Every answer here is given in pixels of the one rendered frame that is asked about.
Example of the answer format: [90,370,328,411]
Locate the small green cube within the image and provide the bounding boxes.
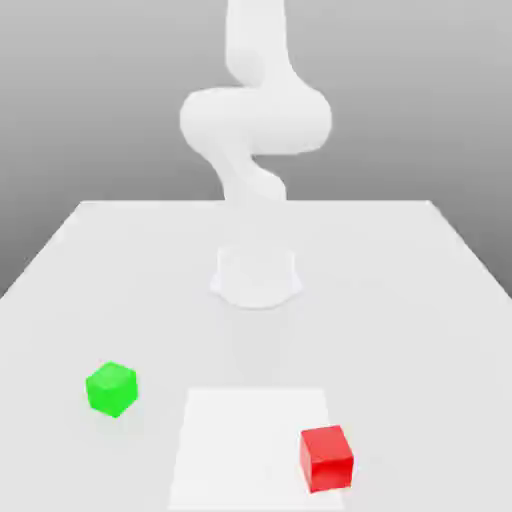
[84,360,140,419]

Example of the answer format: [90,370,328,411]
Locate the small red cube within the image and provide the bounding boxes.
[299,424,355,494]

